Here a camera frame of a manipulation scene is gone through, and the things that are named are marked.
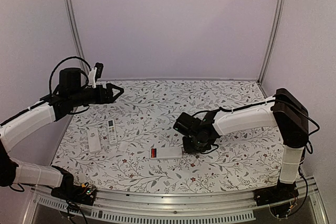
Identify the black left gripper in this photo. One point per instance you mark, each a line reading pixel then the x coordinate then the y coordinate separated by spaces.
pixel 107 98

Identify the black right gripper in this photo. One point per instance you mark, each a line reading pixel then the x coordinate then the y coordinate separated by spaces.
pixel 186 147

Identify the white remote control back up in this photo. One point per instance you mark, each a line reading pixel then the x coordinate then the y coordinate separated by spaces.
pixel 168 153

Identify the white battery cover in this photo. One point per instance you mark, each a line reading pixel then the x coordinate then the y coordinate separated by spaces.
pixel 123 146

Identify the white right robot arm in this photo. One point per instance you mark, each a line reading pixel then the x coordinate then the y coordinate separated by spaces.
pixel 282 110

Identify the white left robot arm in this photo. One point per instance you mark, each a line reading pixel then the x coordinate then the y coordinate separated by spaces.
pixel 75 89

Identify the white remote with display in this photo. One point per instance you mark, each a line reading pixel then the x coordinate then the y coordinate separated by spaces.
pixel 112 132

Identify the white remote with green logo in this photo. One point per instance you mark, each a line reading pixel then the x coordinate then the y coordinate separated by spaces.
pixel 93 140

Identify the purple battery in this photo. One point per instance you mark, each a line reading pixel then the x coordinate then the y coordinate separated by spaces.
pixel 152 153

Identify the floral tablecloth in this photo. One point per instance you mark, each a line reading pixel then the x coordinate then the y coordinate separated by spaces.
pixel 144 116

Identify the front aluminium rail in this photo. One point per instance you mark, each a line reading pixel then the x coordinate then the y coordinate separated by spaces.
pixel 112 206

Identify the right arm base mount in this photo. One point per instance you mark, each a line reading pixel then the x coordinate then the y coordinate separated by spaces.
pixel 283 196

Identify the left aluminium frame post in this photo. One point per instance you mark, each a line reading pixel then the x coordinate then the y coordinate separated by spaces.
pixel 75 35

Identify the aluminium frame post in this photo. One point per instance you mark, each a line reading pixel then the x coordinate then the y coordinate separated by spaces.
pixel 271 41
pixel 75 35

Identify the right aluminium frame post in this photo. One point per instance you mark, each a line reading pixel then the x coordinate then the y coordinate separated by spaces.
pixel 271 41

